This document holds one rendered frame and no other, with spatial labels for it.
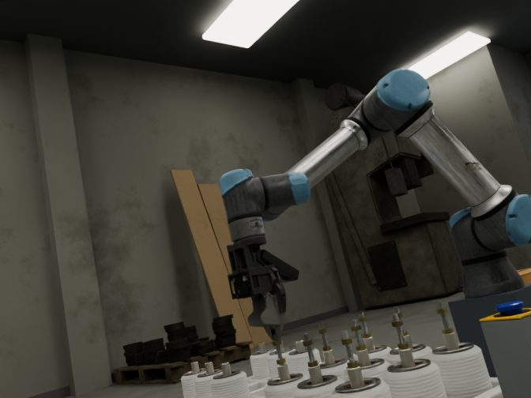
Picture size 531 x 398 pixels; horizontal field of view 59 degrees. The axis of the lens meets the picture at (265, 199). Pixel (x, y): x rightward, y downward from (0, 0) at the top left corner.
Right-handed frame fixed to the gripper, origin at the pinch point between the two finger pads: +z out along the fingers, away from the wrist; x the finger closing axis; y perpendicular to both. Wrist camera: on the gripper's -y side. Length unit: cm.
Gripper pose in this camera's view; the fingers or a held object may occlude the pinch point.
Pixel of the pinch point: (276, 332)
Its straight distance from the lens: 101.6
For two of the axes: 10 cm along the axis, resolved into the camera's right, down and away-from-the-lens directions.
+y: -7.2, 0.2, -7.0
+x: 6.6, -3.0, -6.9
